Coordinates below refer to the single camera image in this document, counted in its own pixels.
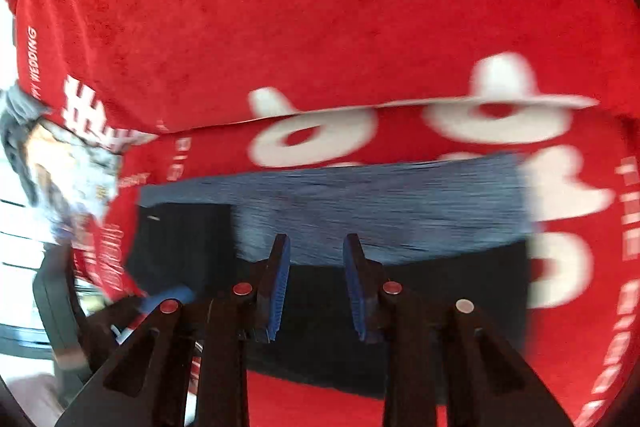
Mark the red printed blanket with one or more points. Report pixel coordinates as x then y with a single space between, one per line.
300 7

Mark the white printed cloth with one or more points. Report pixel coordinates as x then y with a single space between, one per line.
70 172

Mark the person's left forearm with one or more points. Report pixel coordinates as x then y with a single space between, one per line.
35 399

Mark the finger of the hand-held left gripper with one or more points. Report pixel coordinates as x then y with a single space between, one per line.
172 293

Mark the black pants with grey waistband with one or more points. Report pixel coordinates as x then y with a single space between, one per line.
450 287

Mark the dark grey object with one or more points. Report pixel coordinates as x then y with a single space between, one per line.
55 302

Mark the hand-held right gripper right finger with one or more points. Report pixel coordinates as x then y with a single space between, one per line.
357 297

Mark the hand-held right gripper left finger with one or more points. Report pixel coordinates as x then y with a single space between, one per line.
280 287

